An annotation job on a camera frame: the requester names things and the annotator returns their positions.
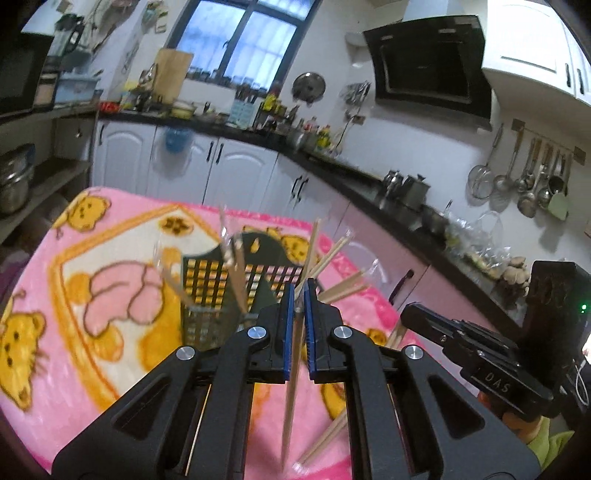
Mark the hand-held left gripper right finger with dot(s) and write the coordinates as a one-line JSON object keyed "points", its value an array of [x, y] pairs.
{"points": [[311, 332]]}

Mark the white base cabinets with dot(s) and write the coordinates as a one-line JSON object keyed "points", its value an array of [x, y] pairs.
{"points": [[240, 170]]}

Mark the tall steel canister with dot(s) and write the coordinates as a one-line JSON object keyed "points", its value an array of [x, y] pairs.
{"points": [[414, 191]]}

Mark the blue dish drainer box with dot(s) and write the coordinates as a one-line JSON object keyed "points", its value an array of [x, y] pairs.
{"points": [[77, 88]]}

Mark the small brown box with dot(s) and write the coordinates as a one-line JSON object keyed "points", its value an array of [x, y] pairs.
{"points": [[45, 92]]}

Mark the dark framed window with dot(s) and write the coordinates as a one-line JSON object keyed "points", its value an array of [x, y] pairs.
{"points": [[244, 41]]}

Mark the chrome faucet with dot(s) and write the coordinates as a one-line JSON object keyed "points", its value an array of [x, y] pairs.
{"points": [[148, 81]]}

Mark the wooden cutting board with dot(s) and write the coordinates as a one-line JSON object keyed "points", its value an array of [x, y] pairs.
{"points": [[171, 76]]}

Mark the row of spice jars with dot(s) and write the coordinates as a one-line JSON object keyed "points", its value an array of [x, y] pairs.
{"points": [[226, 79]]}

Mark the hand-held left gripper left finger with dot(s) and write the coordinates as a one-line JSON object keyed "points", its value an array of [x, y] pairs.
{"points": [[287, 332]]}

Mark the bunch of hanging metal utensils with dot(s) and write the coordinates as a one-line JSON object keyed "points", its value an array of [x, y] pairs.
{"points": [[358, 92]]}

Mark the steel stockpot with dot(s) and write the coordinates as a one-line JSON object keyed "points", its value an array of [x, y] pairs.
{"points": [[16, 180]]}

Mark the yellow oil bottle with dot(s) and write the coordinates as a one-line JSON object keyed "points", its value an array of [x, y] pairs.
{"points": [[324, 138]]}

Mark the black perforated utensil holder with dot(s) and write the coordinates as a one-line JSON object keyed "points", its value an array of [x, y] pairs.
{"points": [[207, 295]]}

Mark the wall socket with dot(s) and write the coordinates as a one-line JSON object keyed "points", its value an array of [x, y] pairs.
{"points": [[358, 119]]}

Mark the red packet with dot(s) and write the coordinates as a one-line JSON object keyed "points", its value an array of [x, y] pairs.
{"points": [[109, 107]]}

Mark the concrete shelf unit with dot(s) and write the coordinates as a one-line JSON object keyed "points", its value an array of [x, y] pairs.
{"points": [[55, 180]]}

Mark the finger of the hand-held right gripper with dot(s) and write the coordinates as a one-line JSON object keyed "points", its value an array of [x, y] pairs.
{"points": [[438, 330]]}

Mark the row of hanging ladles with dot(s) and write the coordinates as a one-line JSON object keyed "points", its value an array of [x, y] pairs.
{"points": [[528, 184]]}

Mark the steel cooking pot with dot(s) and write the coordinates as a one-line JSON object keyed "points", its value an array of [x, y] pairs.
{"points": [[296, 138]]}

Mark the white wall lamp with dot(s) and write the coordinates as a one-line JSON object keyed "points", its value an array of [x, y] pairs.
{"points": [[355, 39]]}

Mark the pink printed blanket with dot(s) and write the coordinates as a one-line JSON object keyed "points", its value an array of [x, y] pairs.
{"points": [[115, 360]]}

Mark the grey metal drawer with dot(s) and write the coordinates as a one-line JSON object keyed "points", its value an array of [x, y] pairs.
{"points": [[74, 138]]}

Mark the stainless pot lid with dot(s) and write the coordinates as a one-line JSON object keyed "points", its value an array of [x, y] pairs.
{"points": [[308, 86]]}

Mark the wooden utensil rail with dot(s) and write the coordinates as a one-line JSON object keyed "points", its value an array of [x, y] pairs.
{"points": [[547, 141]]}

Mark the blue utensil caddy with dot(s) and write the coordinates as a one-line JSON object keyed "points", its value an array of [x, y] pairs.
{"points": [[241, 113]]}

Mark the black microwave oven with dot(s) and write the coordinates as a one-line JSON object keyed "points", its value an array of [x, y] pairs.
{"points": [[21, 74]]}

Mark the bamboo chopstick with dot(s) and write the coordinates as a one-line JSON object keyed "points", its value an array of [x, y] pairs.
{"points": [[396, 334], [291, 415], [330, 441], [323, 436], [198, 429]]}

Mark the small steel kettle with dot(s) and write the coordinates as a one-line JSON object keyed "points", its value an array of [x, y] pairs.
{"points": [[391, 183]]}

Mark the black range hood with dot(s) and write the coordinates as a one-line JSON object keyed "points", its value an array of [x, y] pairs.
{"points": [[429, 60]]}

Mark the person's right hand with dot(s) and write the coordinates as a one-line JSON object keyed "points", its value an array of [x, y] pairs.
{"points": [[521, 427]]}

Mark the white upper cabinet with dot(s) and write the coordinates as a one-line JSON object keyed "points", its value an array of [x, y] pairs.
{"points": [[531, 41]]}

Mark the bunch of bamboo chopsticks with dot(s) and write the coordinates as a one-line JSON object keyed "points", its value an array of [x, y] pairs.
{"points": [[238, 277]]}

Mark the black blender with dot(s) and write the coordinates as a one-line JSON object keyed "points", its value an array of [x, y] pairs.
{"points": [[67, 41]]}

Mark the pile of dried mushrooms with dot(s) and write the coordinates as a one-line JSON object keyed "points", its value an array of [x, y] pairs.
{"points": [[513, 274]]}

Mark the clear plastic bags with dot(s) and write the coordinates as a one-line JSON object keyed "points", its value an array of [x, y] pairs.
{"points": [[475, 240]]}

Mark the blue plastic bag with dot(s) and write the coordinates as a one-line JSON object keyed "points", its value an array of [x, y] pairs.
{"points": [[176, 141]]}

